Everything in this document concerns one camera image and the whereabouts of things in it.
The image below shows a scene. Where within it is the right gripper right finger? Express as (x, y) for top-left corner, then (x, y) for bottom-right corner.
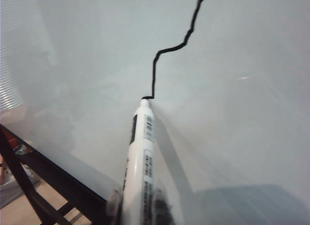
(154, 178), (174, 225)

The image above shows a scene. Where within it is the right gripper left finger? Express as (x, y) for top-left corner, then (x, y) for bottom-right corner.
(106, 185), (124, 225)

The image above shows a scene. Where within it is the whiteboard with black frame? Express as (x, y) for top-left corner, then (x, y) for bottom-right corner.
(0, 0), (310, 225)

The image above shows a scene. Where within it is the white marker pen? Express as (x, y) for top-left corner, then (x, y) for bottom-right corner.
(122, 98), (156, 225)

